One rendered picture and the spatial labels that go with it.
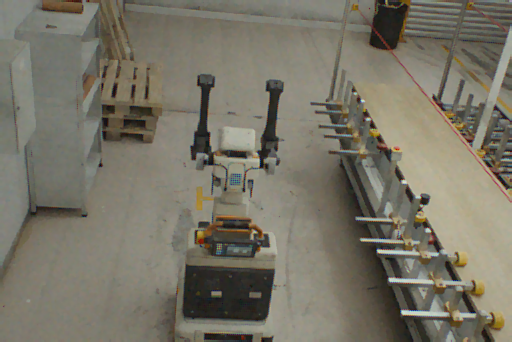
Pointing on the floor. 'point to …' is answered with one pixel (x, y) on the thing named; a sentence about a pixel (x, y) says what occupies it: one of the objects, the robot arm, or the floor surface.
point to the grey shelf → (63, 106)
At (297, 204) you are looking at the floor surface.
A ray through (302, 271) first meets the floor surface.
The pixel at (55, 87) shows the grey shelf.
